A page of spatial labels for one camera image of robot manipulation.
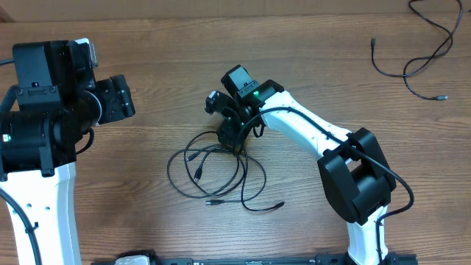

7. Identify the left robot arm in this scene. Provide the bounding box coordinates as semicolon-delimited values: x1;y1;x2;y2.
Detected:
1;38;135;264

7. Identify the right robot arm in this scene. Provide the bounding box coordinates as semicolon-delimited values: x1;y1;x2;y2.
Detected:
205;65;396;264

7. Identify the cardboard back panel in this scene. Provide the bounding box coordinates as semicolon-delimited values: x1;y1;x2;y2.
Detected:
0;0;471;24

